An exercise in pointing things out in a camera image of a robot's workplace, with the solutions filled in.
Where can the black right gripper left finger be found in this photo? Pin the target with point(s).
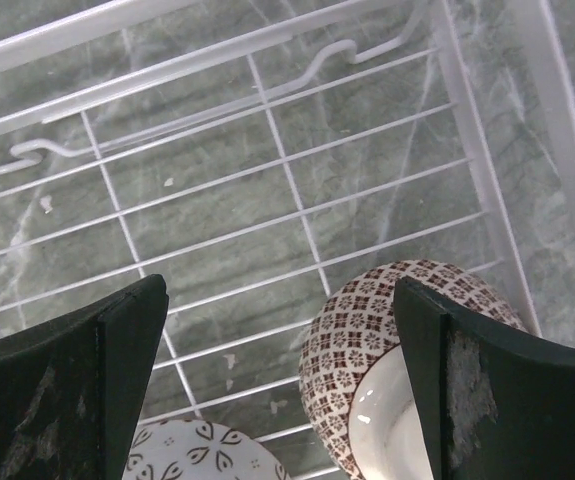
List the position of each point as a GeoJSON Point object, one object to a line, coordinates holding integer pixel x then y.
{"type": "Point", "coordinates": [72, 388]}

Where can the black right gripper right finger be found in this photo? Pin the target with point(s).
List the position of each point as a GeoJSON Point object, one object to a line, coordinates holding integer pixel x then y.
{"type": "Point", "coordinates": [494, 402]}

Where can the brown flower grid bowl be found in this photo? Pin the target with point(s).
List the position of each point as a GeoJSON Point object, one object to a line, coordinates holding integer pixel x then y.
{"type": "Point", "coordinates": [356, 328]}

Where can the white wire dish rack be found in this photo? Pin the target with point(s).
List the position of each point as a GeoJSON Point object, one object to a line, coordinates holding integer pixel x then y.
{"type": "Point", "coordinates": [261, 154]}

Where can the black leaf pattern bowl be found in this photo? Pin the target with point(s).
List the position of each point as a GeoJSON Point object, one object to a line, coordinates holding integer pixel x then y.
{"type": "Point", "coordinates": [198, 449]}

